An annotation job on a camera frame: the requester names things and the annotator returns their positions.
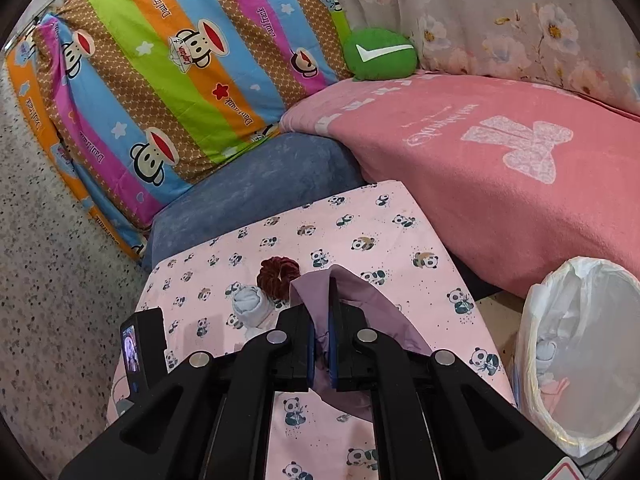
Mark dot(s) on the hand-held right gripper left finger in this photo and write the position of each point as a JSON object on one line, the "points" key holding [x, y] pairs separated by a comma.
{"points": [[295, 350]]}

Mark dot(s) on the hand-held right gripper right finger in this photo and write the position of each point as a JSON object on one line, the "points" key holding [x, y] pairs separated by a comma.
{"points": [[350, 355]]}

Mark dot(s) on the lilac cloth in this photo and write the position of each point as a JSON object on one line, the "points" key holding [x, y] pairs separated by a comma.
{"points": [[375, 305]]}

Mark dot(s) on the grey socks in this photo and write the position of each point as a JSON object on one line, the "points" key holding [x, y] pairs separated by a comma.
{"points": [[252, 305]]}

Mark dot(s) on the white cloth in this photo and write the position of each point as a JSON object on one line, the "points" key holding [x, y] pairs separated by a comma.
{"points": [[547, 355]]}

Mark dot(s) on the pink cloth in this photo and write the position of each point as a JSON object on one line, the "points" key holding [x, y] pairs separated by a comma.
{"points": [[555, 388]]}

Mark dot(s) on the trash bin with white bag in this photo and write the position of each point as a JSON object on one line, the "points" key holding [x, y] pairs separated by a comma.
{"points": [[590, 320]]}

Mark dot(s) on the dark red scrunchie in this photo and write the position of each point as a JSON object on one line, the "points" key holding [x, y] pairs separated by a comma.
{"points": [[267, 272]]}

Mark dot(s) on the pink panda print tablecloth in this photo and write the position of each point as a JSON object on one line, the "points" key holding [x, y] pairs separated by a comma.
{"points": [[350, 220]]}

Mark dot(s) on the blue sofa cushion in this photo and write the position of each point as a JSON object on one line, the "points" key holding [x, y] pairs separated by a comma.
{"points": [[250, 185]]}

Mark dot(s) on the pink blanket with bow print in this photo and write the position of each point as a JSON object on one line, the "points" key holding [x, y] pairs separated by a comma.
{"points": [[450, 185]]}

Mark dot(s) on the red bordered white card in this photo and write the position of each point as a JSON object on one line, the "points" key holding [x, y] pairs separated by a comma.
{"points": [[565, 471]]}

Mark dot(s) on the striped monkey print pillow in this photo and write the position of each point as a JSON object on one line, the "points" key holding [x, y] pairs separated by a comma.
{"points": [[30, 90], [175, 85]]}

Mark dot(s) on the green cushion with white tick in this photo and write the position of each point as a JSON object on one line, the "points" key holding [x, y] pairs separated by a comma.
{"points": [[380, 55]]}

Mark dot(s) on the floral sheer cloth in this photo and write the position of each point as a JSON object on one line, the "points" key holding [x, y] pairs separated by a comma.
{"points": [[475, 10]]}

